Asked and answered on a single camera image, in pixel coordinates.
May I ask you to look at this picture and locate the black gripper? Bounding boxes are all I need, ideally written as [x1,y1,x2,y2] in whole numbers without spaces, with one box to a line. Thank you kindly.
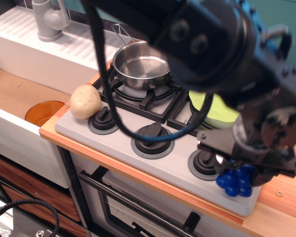
[197,116,296,187]

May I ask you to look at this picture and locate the blue blueberry cluster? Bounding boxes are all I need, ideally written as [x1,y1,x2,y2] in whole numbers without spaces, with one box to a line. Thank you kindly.
[216,164,254,198]

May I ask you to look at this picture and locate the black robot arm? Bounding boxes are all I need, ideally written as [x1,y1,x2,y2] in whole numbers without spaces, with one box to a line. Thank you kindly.
[82,0,296,186]

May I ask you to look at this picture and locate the right black stove knob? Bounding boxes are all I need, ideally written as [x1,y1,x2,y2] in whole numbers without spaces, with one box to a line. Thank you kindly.
[188,150,218,181]

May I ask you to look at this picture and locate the black stove knob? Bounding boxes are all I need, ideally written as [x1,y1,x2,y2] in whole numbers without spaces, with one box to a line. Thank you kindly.
[88,106,118,135]
[188,150,218,181]
[131,122,175,159]

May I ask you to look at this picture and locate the lime green plate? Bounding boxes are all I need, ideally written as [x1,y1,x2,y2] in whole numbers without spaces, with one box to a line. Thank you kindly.
[188,91,239,129]

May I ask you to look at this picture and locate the middle black stove knob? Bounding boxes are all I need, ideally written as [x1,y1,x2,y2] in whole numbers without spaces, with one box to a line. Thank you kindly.
[131,122,175,159]

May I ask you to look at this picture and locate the grey toy stove top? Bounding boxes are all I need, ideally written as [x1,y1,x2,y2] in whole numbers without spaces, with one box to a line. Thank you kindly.
[55,79,260,216]

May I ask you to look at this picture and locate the left black stove knob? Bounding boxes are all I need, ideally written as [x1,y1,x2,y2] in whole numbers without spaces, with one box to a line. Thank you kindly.
[88,106,118,135]

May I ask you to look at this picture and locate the stainless steel pot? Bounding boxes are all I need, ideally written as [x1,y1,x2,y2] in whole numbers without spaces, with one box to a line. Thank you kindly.
[111,23,172,90]

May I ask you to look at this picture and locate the beige toy potato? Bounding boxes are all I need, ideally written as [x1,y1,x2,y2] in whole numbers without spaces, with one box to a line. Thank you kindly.
[70,84,102,119]

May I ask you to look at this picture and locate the right black burner grate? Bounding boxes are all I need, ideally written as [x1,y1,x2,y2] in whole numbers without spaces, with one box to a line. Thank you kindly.
[166,92,197,130]

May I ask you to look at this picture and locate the black burner grate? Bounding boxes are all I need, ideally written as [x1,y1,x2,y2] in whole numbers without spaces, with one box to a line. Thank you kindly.
[92,61,190,124]
[166,92,197,130]

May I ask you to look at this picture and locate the left black burner grate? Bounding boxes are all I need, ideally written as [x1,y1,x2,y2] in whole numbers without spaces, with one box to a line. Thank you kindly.
[92,61,190,124]

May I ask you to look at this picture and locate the orange plastic cup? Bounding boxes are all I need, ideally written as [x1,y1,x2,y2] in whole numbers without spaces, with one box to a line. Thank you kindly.
[25,101,64,127]

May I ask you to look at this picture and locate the wood grain drawer front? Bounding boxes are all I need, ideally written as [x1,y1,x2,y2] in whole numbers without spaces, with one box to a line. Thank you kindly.
[0,155,88,237]

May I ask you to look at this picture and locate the white toy sink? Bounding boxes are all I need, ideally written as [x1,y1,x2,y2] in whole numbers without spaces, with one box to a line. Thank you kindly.
[0,5,134,189]

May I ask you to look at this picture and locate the grey toy faucet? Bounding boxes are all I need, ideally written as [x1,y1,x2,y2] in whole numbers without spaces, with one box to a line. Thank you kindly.
[32,0,70,42]

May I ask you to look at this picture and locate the black oven door handle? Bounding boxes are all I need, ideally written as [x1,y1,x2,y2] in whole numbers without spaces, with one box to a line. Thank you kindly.
[79,171,200,237]

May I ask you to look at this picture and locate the left teal wall cabinet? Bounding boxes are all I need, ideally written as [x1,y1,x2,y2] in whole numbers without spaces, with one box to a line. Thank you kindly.
[65,0,89,25]

